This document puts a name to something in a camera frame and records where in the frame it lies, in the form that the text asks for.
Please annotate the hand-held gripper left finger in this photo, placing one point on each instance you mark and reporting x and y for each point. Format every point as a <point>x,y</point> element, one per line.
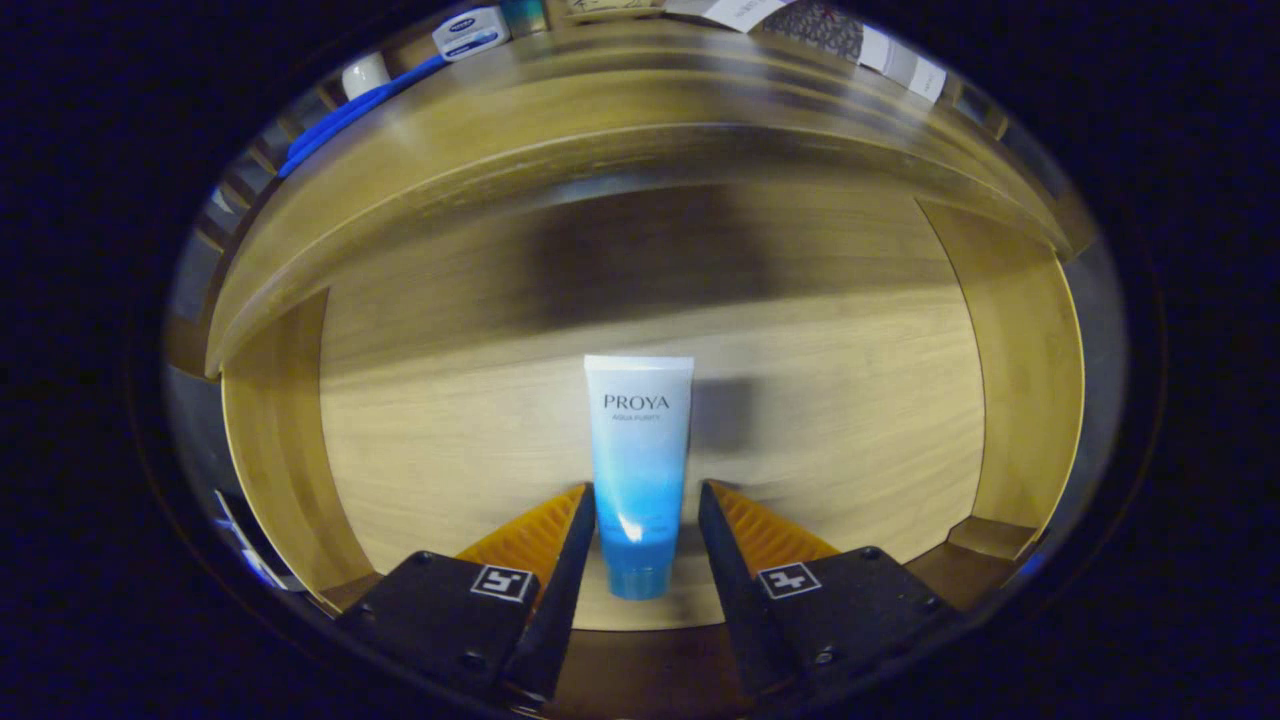
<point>565,590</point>

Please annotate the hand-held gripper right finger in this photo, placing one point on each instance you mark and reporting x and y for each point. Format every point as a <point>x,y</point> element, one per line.
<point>725,580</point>

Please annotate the blue white cosmetic tube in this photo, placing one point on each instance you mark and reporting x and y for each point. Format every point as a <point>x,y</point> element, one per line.
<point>640,450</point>

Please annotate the wooden drawer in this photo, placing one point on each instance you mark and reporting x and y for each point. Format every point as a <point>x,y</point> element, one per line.
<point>800,420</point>

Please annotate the wooden countertop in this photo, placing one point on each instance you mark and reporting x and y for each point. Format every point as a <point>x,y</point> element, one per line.
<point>600,110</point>

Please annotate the blue folded cloth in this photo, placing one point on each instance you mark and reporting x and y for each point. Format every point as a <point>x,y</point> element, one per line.
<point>350,110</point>

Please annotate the thin white book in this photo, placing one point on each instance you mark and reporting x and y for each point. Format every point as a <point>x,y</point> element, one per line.
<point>885,52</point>

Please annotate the white pump bottle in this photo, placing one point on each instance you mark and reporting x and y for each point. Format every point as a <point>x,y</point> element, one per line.
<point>365,75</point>

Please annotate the white blue-capped lotion bottle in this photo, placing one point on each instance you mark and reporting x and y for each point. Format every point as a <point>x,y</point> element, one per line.
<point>470,32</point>

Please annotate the purple white book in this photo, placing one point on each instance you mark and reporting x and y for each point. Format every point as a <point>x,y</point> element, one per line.
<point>740,12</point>

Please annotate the teal slim bottle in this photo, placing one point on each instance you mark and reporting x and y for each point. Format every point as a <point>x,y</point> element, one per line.
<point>522,15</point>

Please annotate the beige lidded tea cup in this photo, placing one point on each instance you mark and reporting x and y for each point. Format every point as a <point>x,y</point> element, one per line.
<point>610,10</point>

